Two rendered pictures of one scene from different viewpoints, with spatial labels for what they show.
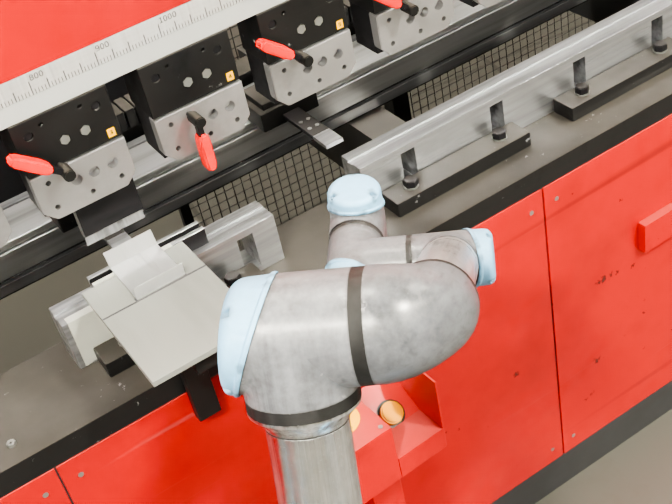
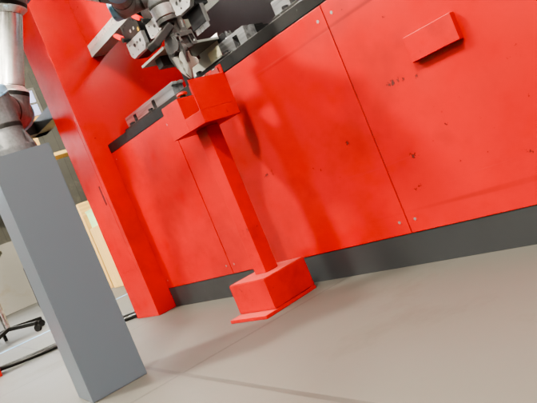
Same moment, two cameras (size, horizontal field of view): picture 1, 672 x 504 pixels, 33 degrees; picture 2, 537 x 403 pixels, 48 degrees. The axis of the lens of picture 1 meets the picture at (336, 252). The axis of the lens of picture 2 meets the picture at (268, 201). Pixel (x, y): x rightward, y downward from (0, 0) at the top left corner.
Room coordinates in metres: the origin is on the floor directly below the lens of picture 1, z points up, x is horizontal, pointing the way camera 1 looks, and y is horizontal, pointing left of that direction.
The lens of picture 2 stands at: (0.84, -2.03, 0.41)
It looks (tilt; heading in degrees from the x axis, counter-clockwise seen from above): 2 degrees down; 76
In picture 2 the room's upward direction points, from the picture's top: 23 degrees counter-clockwise
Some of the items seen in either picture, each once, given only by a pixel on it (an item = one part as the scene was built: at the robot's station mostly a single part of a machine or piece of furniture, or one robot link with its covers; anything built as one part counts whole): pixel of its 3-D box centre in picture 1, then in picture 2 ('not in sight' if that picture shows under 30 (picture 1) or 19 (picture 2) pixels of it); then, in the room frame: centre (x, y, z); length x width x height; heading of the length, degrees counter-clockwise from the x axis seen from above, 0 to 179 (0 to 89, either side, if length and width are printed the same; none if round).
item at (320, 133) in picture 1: (295, 112); not in sight; (1.78, 0.01, 1.01); 0.26 x 0.12 x 0.05; 25
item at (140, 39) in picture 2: not in sight; (140, 35); (1.27, 0.71, 1.24); 0.15 x 0.09 x 0.17; 115
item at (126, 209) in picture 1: (107, 207); (199, 19); (1.46, 0.33, 1.11); 0.10 x 0.02 x 0.10; 115
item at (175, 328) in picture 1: (169, 309); (180, 52); (1.32, 0.26, 1.00); 0.26 x 0.18 x 0.01; 25
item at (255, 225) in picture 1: (171, 282); (224, 57); (1.48, 0.28, 0.92); 0.39 x 0.06 x 0.10; 115
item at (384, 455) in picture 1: (360, 414); (196, 102); (1.26, 0.02, 0.75); 0.20 x 0.16 x 0.18; 118
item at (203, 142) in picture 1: (201, 140); not in sight; (1.46, 0.16, 1.18); 0.04 x 0.02 x 0.10; 25
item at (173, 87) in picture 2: not in sight; (155, 109); (1.22, 0.83, 0.92); 0.50 x 0.06 x 0.10; 115
